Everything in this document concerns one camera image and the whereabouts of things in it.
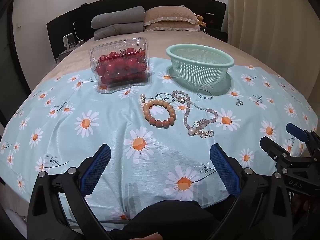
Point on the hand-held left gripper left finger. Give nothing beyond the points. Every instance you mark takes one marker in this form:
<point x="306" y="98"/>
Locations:
<point x="97" y="170"/>

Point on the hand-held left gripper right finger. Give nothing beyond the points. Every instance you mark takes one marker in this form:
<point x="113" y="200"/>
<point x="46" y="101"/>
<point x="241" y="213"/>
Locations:
<point x="225" y="170"/>

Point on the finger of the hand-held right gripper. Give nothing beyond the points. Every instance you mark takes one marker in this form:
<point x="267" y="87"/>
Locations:
<point x="297" y="130"/>
<point x="272" y="147"/>

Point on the pearl charm with gold clasp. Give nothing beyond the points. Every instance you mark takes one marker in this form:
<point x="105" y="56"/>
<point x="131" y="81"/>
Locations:
<point x="192" y="131"/>

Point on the thin silver bangle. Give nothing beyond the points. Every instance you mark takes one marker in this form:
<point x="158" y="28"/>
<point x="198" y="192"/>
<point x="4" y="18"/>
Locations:
<point x="202" y="98"/>

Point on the green plastic colander basket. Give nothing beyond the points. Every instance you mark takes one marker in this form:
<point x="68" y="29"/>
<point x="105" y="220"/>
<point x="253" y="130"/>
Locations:
<point x="200" y="67"/>

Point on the blue daisy print cloth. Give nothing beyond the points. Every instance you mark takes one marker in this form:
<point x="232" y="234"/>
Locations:
<point x="112" y="120"/>

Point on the person's dark pants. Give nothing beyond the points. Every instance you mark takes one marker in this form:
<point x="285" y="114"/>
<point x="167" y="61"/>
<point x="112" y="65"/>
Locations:
<point x="170" y="220"/>

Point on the pile of red cherry tomatoes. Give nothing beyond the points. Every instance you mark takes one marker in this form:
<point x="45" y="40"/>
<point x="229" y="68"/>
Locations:
<point x="120" y="67"/>

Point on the beige curtain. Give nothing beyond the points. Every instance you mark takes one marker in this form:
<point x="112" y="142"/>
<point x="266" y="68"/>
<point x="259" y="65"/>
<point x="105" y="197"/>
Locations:
<point x="275" y="17"/>

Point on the clear plastic clamshell box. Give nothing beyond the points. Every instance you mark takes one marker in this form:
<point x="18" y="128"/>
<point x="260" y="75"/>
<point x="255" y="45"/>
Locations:
<point x="120" y="45"/>

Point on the white bedside device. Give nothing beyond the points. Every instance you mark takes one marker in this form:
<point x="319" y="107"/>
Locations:
<point x="68" y="40"/>

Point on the grey folded blanket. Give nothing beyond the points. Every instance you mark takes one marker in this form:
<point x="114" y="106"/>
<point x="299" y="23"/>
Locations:
<point x="117" y="15"/>
<point x="117" y="31"/>

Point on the brown plush toy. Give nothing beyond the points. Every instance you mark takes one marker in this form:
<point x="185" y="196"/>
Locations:
<point x="200" y="21"/>

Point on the folded tan blanket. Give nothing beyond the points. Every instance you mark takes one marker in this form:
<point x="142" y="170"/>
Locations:
<point x="172" y="27"/>

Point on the black headboard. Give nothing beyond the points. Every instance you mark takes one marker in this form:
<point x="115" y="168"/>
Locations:
<point x="112" y="7"/>

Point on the beige frilled pillow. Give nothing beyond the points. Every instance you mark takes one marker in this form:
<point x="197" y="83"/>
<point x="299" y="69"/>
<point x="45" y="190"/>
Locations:
<point x="170" y="13"/>

